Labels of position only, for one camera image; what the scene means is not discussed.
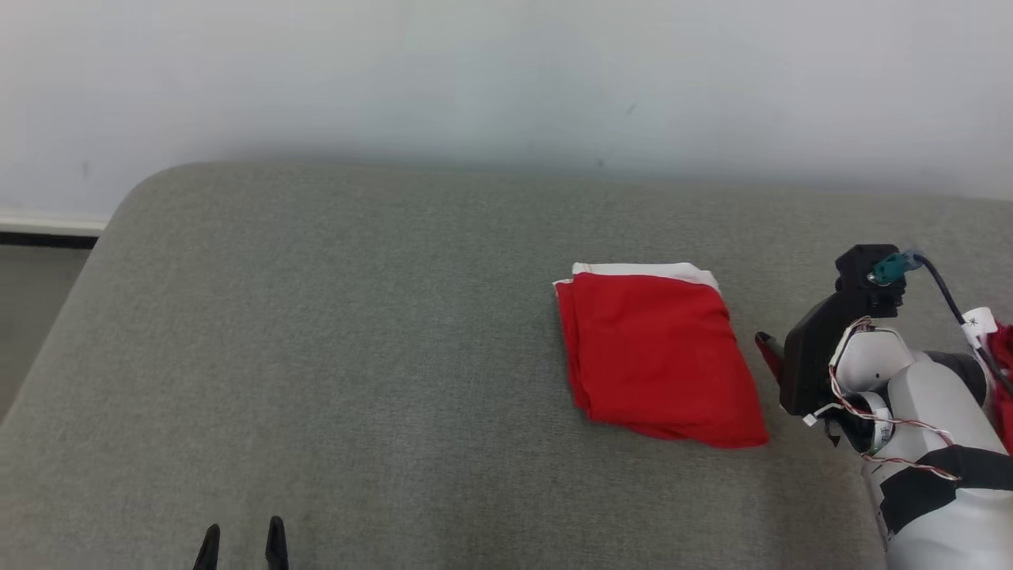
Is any red shorts white stripe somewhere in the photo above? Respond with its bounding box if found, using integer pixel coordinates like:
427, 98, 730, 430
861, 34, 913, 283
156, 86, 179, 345
552, 261, 771, 451

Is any red basketball jersey number 23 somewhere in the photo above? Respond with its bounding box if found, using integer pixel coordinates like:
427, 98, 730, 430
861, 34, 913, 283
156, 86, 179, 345
985, 320, 1013, 457

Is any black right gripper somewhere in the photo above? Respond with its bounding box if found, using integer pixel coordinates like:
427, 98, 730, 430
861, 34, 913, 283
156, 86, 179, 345
753, 291, 904, 417

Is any red white wire bundle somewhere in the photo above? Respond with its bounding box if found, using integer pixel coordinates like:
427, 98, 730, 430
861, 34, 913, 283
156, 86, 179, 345
803, 317, 963, 483

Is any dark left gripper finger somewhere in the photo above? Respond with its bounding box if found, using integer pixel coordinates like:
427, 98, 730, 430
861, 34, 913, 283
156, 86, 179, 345
264, 516, 290, 570
192, 523, 222, 570

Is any grey fabric sofa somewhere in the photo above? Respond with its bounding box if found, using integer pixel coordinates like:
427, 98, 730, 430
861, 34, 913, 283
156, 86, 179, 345
0, 161, 1013, 570

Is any black right camera cable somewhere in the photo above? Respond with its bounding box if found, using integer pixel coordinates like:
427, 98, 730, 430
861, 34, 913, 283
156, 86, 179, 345
894, 250, 1013, 398

